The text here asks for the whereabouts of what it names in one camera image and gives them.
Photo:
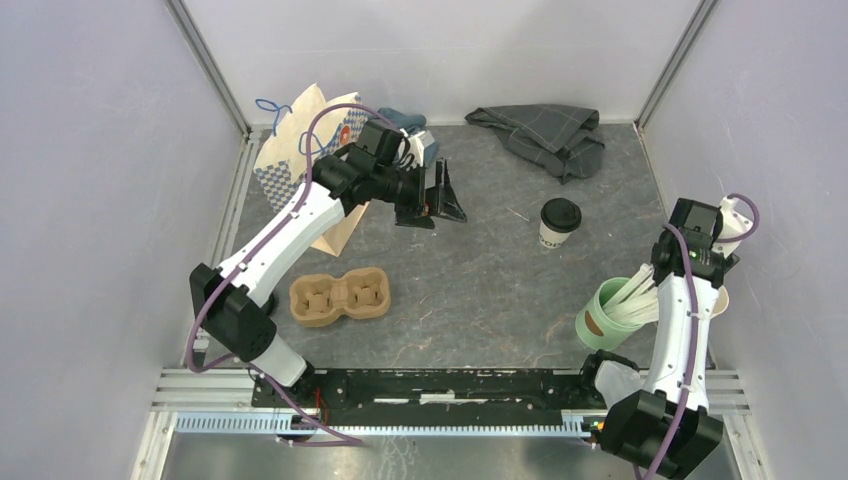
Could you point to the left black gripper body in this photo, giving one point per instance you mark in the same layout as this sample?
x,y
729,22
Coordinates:
x,y
411,198

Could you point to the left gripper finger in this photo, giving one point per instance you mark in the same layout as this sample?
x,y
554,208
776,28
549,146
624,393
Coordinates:
x,y
412,221
445,203

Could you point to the black coffee cup lid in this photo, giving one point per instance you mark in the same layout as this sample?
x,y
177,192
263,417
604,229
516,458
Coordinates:
x,y
561,215

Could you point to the white paper coffee cup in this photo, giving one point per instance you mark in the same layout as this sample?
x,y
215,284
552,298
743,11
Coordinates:
x,y
550,237

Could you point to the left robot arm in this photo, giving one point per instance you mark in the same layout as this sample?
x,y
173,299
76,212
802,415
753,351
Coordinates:
x,y
229,300

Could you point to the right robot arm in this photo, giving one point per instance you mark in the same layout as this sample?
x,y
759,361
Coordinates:
x,y
661,423

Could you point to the checkered paper takeout bag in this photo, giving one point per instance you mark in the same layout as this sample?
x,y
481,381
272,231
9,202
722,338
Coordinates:
x,y
281,164

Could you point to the blue cloth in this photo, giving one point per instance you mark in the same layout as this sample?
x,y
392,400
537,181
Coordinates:
x,y
409,123

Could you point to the brown cardboard cup carrier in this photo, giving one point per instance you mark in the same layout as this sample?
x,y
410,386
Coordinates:
x,y
319,300

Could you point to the grey plaid cloth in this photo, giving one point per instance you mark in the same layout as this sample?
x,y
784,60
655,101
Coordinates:
x,y
561,139

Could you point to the green cup holder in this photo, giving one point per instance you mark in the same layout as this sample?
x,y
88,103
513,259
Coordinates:
x,y
594,327

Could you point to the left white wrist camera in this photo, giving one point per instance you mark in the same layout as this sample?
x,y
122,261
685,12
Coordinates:
x,y
418,150

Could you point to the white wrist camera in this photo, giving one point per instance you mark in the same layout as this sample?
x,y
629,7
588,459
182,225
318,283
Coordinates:
x,y
418,150
736,226

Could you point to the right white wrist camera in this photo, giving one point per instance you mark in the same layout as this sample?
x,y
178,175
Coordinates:
x,y
736,226

